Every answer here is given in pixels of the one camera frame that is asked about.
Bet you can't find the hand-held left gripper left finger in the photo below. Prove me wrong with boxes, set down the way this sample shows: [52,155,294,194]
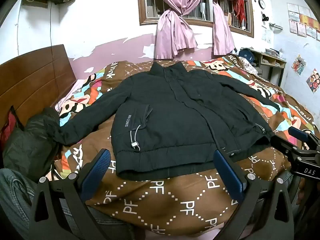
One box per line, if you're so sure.
[29,149,112,240]

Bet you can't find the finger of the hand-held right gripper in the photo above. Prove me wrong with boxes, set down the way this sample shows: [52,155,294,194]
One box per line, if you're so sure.
[271,134,302,159]
[287,127,320,145]

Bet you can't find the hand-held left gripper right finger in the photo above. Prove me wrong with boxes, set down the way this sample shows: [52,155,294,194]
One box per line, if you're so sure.
[213,150,295,240]

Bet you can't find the black jacket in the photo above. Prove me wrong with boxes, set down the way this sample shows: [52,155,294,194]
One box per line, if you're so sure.
[54,62,275,182]

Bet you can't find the printed cartoon blanket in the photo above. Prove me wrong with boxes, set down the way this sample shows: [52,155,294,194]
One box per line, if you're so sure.
[46,55,320,235]

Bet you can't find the dark green jacket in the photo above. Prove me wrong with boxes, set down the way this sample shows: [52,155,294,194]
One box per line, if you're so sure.
[2,107,62,180]

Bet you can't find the wooden desk shelf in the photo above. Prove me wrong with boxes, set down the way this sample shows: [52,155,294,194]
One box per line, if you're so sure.
[240,47,287,87]

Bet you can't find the pink bed sheet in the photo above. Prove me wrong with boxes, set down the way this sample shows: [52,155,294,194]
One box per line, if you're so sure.
[54,79,87,112]

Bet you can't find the grey patterned cloth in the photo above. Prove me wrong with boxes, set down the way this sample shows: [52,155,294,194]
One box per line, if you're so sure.
[240,56,258,73]

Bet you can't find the person's jeans leg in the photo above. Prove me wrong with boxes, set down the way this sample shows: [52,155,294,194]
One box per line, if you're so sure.
[0,168,135,240]

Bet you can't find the red bag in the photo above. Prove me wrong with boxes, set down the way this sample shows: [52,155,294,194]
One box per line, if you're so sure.
[0,106,25,144]

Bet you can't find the wooden headboard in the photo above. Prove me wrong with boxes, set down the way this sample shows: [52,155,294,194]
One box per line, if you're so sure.
[0,44,77,135]

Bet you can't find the narrow pink curtain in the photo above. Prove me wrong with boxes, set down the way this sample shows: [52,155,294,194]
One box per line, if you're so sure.
[207,0,247,56]

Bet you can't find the red hanging cloth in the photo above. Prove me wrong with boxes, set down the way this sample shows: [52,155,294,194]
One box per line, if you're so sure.
[232,0,247,22]

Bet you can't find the wide pink curtain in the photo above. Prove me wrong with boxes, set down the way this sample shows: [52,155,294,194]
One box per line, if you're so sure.
[154,0,204,60]

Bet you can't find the cartoon wall poster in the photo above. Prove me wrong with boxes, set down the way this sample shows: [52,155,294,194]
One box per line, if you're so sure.
[306,68,320,94]
[292,54,307,76]

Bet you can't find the white wall papers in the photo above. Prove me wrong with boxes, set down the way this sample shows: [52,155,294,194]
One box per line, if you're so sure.
[261,26,272,43]

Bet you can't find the group of wall certificates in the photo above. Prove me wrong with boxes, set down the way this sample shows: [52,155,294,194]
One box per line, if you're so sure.
[287,3,320,41]

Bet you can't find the black wall cable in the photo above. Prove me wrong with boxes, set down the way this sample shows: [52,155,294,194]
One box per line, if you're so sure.
[49,1,57,98]

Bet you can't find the wooden wall shelf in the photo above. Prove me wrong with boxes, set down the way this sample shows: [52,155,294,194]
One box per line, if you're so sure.
[21,0,49,8]

